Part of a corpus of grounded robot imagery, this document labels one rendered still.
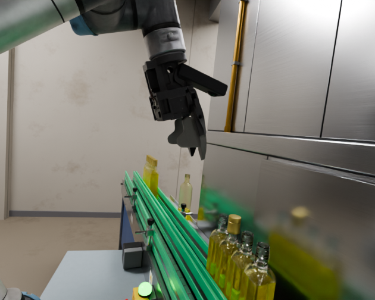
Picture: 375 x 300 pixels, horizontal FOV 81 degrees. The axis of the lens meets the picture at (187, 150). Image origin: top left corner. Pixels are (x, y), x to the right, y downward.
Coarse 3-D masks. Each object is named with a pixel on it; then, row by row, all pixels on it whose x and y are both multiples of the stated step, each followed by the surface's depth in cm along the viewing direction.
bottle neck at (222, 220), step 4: (220, 216) 65; (224, 216) 67; (228, 216) 65; (220, 220) 65; (224, 220) 65; (228, 220) 66; (220, 224) 65; (224, 224) 65; (220, 228) 65; (224, 228) 65
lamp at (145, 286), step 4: (140, 284) 74; (144, 284) 74; (148, 284) 74; (140, 288) 72; (144, 288) 72; (148, 288) 72; (140, 292) 72; (144, 292) 72; (148, 292) 72; (140, 296) 72; (144, 296) 72; (148, 296) 72
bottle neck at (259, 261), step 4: (260, 244) 51; (264, 244) 51; (256, 248) 51; (260, 248) 49; (264, 248) 49; (268, 248) 49; (256, 252) 50; (260, 252) 49; (264, 252) 49; (268, 252) 49; (256, 256) 50; (260, 256) 49; (264, 256) 49; (268, 256) 49; (256, 260) 50; (260, 260) 49; (264, 260) 49; (256, 264) 50; (260, 264) 49; (264, 264) 49
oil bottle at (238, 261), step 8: (232, 256) 56; (240, 256) 54; (248, 256) 54; (232, 264) 56; (240, 264) 53; (232, 272) 56; (240, 272) 53; (232, 280) 56; (240, 280) 53; (232, 288) 55; (240, 288) 53; (232, 296) 55
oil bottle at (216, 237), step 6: (216, 234) 65; (222, 234) 65; (210, 240) 67; (216, 240) 64; (210, 246) 67; (216, 246) 64; (210, 252) 67; (216, 252) 64; (210, 258) 67; (216, 258) 64; (210, 264) 66; (210, 270) 66
